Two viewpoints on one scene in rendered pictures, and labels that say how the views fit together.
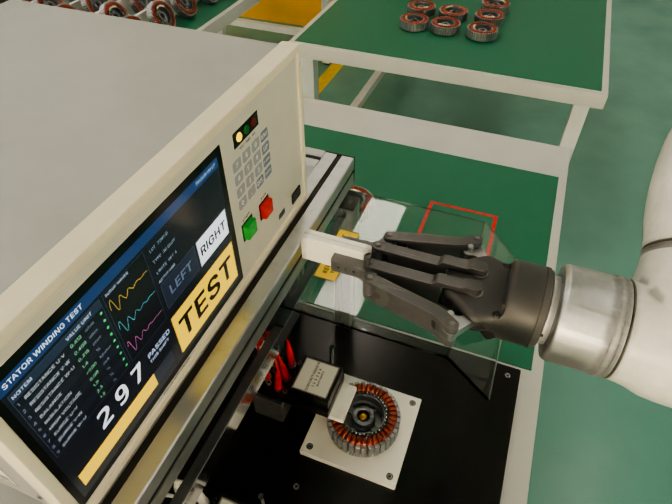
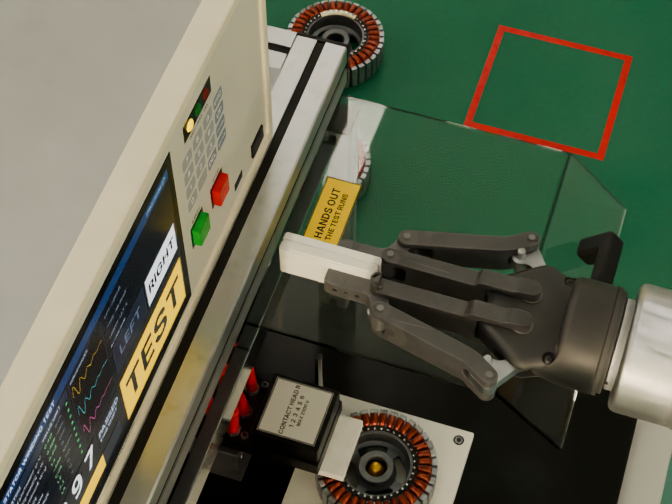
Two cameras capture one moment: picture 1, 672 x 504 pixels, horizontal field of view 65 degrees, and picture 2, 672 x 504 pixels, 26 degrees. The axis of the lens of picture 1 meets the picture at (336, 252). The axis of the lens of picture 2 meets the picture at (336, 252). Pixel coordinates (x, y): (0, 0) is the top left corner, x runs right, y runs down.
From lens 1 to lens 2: 0.51 m
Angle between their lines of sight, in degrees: 12
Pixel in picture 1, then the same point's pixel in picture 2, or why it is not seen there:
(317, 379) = (298, 414)
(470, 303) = (514, 343)
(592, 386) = not seen: outside the picture
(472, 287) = (517, 321)
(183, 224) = (134, 268)
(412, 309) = (438, 353)
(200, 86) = (129, 51)
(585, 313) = (654, 360)
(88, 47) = not seen: outside the picture
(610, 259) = not seen: outside the picture
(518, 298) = (574, 339)
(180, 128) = (120, 140)
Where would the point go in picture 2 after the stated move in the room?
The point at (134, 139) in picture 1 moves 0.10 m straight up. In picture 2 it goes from (64, 164) to (36, 54)
